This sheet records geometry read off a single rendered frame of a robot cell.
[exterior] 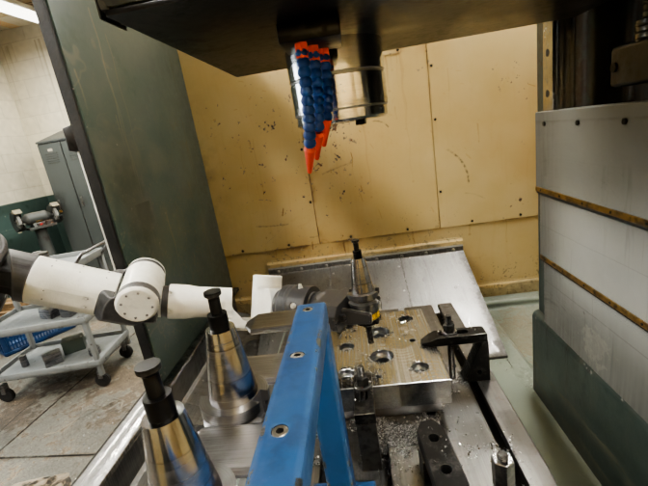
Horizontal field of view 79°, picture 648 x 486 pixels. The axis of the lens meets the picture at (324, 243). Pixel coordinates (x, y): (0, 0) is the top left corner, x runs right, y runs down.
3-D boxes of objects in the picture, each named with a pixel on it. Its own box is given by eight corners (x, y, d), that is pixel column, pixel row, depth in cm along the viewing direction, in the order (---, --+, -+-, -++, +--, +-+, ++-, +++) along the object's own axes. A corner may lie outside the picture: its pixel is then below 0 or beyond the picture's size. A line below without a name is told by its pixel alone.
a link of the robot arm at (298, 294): (331, 299, 73) (277, 296, 78) (337, 345, 75) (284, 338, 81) (356, 274, 84) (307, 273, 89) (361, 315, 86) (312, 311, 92)
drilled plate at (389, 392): (327, 414, 74) (323, 391, 73) (333, 336, 102) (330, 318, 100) (452, 402, 72) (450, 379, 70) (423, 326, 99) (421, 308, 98)
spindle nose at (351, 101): (381, 115, 58) (371, 26, 55) (283, 131, 64) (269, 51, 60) (394, 115, 73) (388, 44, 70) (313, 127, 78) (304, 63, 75)
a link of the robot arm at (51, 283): (148, 341, 78) (13, 319, 69) (155, 305, 89) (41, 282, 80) (164, 293, 74) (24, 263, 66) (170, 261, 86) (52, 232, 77)
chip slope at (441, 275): (242, 415, 127) (224, 343, 120) (278, 318, 191) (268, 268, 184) (529, 390, 118) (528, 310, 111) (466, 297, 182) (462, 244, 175)
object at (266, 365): (213, 391, 40) (211, 385, 40) (229, 363, 45) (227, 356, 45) (281, 386, 39) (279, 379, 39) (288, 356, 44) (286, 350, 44)
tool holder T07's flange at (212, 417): (252, 445, 33) (247, 419, 33) (192, 436, 35) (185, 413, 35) (281, 396, 39) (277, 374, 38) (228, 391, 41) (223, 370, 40)
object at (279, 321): (241, 337, 51) (240, 332, 50) (252, 318, 56) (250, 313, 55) (295, 332, 50) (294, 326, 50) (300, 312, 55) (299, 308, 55)
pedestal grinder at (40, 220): (48, 303, 476) (13, 210, 445) (37, 299, 498) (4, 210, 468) (88, 287, 511) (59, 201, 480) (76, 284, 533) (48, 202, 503)
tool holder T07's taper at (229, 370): (243, 411, 34) (229, 341, 32) (200, 407, 35) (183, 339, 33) (265, 380, 38) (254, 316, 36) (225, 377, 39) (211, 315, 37)
